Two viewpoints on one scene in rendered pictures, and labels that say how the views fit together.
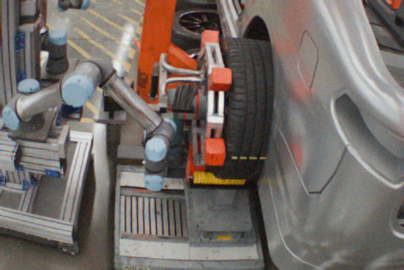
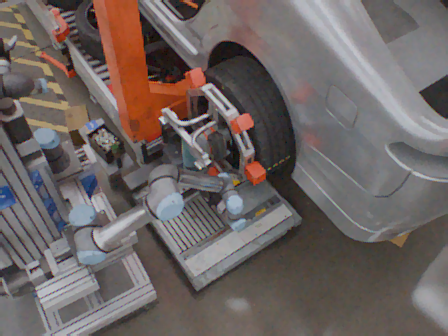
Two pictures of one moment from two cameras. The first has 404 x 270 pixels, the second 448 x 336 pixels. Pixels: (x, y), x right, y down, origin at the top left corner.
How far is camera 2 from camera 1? 1.14 m
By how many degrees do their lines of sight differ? 24
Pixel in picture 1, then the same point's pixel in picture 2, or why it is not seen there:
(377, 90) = (434, 136)
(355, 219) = (425, 205)
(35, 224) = (117, 309)
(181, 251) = (234, 240)
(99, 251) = (172, 284)
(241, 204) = not seen: hidden behind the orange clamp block
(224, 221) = (253, 199)
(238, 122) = (267, 146)
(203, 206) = not seen: hidden behind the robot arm
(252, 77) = (263, 108)
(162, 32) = (140, 82)
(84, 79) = (175, 197)
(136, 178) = not seen: hidden behind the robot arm
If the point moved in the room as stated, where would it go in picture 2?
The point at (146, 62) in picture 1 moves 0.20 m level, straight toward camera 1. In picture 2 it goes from (134, 111) to (152, 134)
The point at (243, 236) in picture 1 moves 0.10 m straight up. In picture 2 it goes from (273, 203) to (275, 194)
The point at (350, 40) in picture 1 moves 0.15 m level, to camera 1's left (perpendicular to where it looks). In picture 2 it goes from (395, 98) to (360, 111)
